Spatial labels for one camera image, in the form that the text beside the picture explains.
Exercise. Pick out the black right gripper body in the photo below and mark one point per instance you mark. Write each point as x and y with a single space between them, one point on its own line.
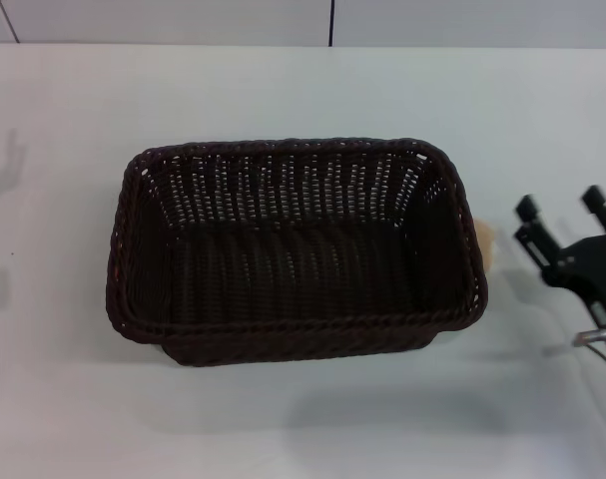
599 269

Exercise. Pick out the black woven plastic basket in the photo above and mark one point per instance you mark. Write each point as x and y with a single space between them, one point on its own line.
292 264

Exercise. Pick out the beige round bread bun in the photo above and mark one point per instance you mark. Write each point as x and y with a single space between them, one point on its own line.
486 244

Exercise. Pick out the silver metal connector plug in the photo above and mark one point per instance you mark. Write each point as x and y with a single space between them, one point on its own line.
590 337

